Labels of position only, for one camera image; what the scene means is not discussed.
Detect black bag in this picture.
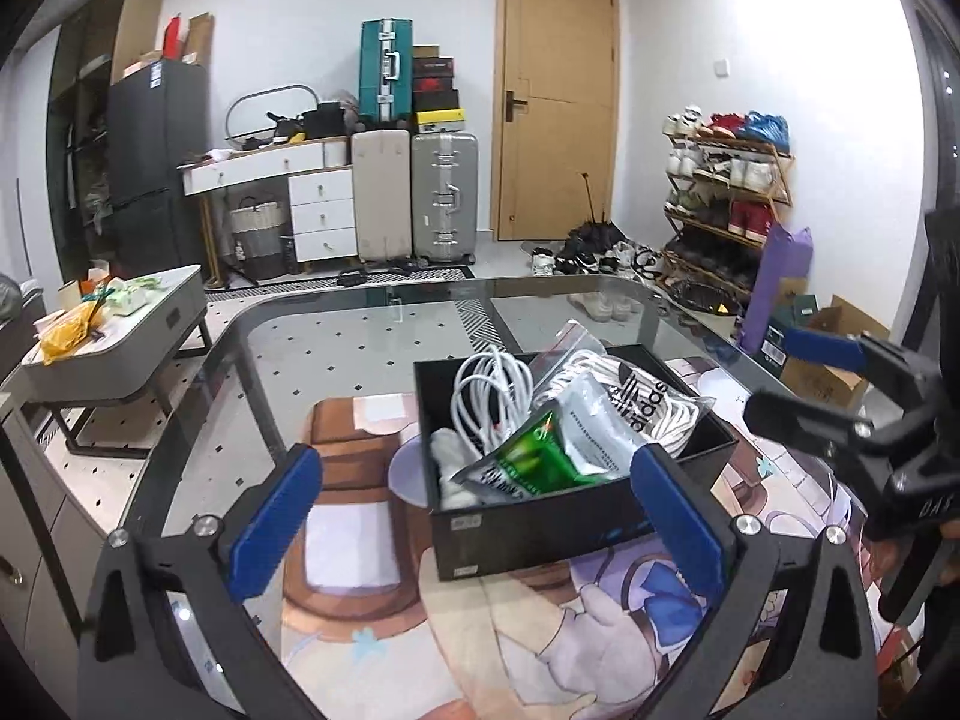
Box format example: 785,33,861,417
300,101,347,140

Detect wooden door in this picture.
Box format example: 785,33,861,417
491,0,620,242

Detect pile of dark shoes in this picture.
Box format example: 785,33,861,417
532,221,665,275

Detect purple yoga mat bag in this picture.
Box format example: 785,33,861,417
739,223,815,357

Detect green plastic packet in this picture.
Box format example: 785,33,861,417
450,405,623,507

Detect silver suitcase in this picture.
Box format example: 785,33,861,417
411,131,481,267

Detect oval mirror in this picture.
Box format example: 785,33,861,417
225,85,320,143

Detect white dresser with drawers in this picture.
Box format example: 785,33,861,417
178,141,359,271

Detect grey coffee table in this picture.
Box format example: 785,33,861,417
21,264,212,458

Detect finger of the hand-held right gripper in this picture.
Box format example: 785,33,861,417
784,328,944,430
742,388,899,482

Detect beige suitcase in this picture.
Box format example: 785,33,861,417
351,129,413,263

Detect white cable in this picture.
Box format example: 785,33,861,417
450,345,535,458

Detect grey plastic packet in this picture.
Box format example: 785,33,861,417
559,375,638,481

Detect wicker laundry basket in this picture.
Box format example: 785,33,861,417
229,195,292,278

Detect teal suitcase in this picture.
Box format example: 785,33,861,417
358,19,415,128

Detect flat brown cardboard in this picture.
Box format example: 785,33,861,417
182,13,215,65

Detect printed cartoon mat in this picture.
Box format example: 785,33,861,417
281,356,901,720

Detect black refrigerator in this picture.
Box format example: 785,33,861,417
105,58,211,278

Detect white plush toy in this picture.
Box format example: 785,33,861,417
429,427,481,511

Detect green and white packets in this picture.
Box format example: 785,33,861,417
97,276,177,316

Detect black cardboard box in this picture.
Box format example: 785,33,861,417
412,343,740,582

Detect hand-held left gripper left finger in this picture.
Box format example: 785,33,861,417
79,442,325,720

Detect wooden shoe rack with shoes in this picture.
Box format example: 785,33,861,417
664,106,792,293

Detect yellow plastic bag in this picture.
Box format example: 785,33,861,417
37,307,106,367

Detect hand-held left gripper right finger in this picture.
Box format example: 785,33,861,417
630,444,882,720

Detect dark green box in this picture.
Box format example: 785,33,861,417
761,296,822,376

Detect open cardboard box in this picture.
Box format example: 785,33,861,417
780,295,893,410

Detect clear bag of white rope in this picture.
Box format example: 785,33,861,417
529,321,717,462

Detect dark open shelf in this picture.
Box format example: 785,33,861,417
46,67,113,278

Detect black wire basket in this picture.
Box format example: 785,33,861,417
675,281,743,316

